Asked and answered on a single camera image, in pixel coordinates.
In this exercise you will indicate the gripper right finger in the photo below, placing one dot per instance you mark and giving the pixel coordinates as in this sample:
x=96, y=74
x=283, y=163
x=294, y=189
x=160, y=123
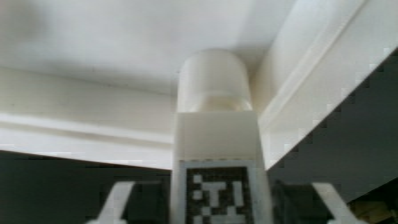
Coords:
x=334, y=204

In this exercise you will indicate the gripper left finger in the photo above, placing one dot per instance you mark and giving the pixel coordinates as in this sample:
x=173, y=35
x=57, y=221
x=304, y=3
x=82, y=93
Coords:
x=114, y=206

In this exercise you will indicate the white leg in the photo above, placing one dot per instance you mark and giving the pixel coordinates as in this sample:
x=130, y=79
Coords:
x=219, y=184

